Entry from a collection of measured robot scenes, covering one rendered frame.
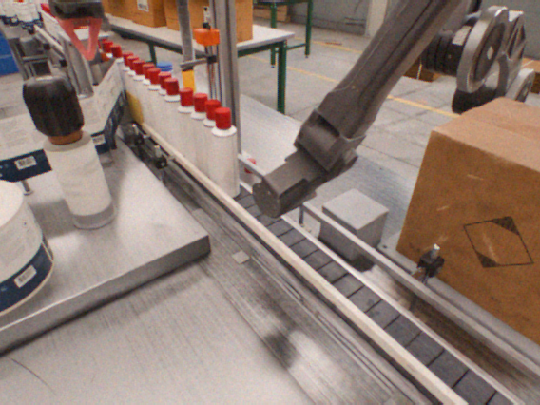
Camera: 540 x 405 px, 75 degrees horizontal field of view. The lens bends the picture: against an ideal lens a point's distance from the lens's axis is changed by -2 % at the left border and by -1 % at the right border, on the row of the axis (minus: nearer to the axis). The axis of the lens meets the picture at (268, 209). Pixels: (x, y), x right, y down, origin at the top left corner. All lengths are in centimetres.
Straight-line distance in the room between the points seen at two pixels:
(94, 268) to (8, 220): 17
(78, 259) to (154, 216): 17
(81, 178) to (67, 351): 31
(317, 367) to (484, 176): 39
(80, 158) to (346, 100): 49
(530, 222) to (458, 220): 10
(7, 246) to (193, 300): 31
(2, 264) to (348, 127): 55
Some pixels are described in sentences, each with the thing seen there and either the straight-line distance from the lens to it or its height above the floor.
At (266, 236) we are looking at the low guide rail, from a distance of 68.
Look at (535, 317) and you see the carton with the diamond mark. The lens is 71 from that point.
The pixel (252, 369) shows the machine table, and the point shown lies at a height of 83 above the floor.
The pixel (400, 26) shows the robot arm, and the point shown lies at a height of 129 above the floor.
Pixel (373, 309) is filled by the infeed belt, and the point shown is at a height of 88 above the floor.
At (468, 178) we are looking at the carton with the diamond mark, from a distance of 63.
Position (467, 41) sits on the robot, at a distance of 103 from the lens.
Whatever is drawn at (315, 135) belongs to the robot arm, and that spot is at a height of 115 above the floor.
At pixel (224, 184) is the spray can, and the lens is 81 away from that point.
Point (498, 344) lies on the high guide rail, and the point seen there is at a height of 96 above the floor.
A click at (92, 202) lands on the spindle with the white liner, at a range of 79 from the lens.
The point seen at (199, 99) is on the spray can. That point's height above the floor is 108.
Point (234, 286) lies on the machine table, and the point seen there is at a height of 83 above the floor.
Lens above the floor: 137
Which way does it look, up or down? 38 degrees down
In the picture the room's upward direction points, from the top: straight up
